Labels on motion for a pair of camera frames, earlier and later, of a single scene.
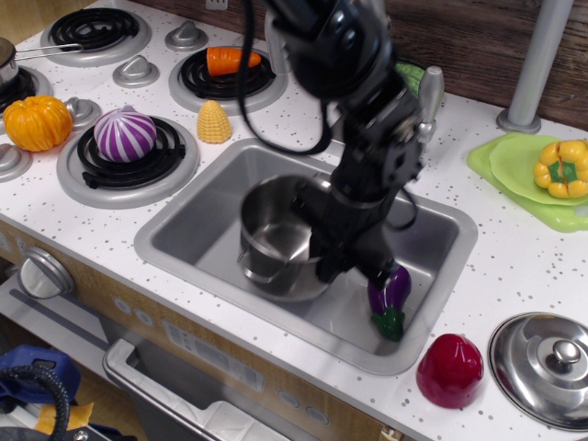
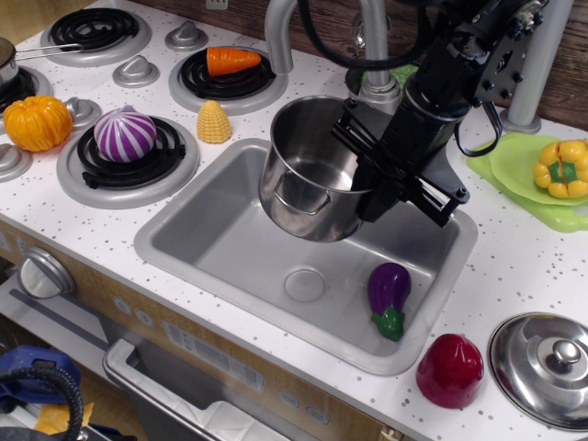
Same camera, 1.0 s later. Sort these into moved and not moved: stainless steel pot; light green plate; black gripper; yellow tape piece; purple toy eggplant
Moved: stainless steel pot; black gripper
Not moved: purple toy eggplant; light green plate; yellow tape piece
